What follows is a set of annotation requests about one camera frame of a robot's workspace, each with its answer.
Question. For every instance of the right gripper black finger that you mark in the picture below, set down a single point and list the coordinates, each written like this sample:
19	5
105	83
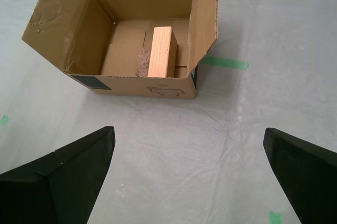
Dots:
47	195
310	179

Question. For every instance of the small beige rock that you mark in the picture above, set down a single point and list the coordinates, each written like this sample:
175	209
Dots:
143	63

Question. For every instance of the brown cardboard box flaps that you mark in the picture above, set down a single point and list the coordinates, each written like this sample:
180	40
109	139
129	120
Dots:
79	23

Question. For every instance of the light wooden block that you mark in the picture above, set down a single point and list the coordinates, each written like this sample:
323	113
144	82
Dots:
159	52

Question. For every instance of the green tape piece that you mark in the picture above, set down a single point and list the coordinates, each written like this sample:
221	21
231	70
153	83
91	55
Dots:
276	218
4	120

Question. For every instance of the white plastic table cover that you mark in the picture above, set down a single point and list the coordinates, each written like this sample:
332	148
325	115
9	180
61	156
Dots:
171	155

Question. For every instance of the long green tape strip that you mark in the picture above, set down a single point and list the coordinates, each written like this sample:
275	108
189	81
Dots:
226	62

